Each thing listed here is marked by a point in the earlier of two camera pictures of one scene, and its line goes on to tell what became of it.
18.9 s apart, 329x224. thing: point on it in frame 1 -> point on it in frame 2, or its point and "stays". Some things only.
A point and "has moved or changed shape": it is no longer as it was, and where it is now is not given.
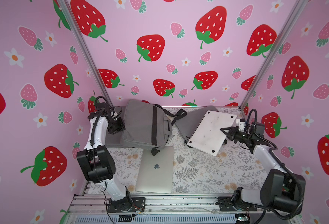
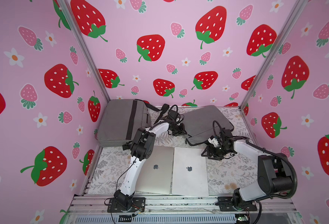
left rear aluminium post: [67, 11] stays
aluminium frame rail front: [171, 209] stays
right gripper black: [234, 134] -> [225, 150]
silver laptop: [208, 136] -> [189, 174]
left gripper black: [120, 127] -> [181, 131]
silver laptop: [155, 173] stays
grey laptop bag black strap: [147, 125] has moved or changed shape
